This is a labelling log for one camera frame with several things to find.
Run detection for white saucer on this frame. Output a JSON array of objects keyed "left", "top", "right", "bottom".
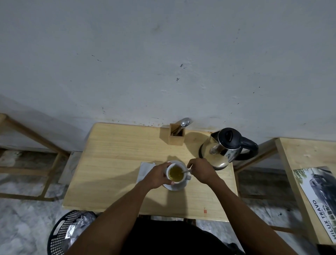
[{"left": 162, "top": 160, "right": 190, "bottom": 191}]

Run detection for wooden cutlery holder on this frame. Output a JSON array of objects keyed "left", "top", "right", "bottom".
[{"left": 168, "top": 123, "right": 186, "bottom": 146}]

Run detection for person's left forearm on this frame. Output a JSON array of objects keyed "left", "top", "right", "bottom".
[{"left": 64, "top": 181, "right": 158, "bottom": 255}]

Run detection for black plastic waste basket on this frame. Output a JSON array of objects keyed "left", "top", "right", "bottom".
[{"left": 47, "top": 210, "right": 98, "bottom": 255}]

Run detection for green tea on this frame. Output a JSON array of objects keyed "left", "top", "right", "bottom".
[{"left": 169, "top": 166, "right": 184, "bottom": 182}]

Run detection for person's right forearm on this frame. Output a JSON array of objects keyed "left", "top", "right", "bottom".
[{"left": 206, "top": 177, "right": 298, "bottom": 255}]

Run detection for person's left hand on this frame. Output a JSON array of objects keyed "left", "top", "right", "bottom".
[{"left": 141, "top": 162, "right": 175, "bottom": 190}]

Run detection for wooden frame rack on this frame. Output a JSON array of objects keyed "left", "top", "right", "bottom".
[{"left": 0, "top": 113, "right": 71, "bottom": 202}]

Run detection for white tea cup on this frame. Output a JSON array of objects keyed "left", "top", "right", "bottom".
[{"left": 165, "top": 163, "right": 192, "bottom": 184}]

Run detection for crumpled plastic wrappers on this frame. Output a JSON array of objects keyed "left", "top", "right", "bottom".
[{"left": 61, "top": 211, "right": 97, "bottom": 253}]

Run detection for metal spoon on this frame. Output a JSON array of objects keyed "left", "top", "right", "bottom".
[{"left": 172, "top": 117, "right": 190, "bottom": 136}]

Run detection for wooden side table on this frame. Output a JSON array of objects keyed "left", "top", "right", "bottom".
[{"left": 233, "top": 137, "right": 336, "bottom": 246}]

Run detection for car picture magazine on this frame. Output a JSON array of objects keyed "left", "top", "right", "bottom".
[{"left": 292, "top": 166, "right": 336, "bottom": 245}]

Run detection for person's right hand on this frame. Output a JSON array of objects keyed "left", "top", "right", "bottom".
[{"left": 187, "top": 158, "right": 220, "bottom": 185}]

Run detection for person's black shirt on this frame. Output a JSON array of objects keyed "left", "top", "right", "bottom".
[{"left": 121, "top": 215, "right": 246, "bottom": 255}]

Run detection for steel electric kettle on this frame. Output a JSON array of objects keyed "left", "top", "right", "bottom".
[{"left": 202, "top": 128, "right": 259, "bottom": 168}]

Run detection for white paper napkin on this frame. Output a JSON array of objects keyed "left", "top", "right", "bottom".
[{"left": 136, "top": 162, "right": 156, "bottom": 184}]

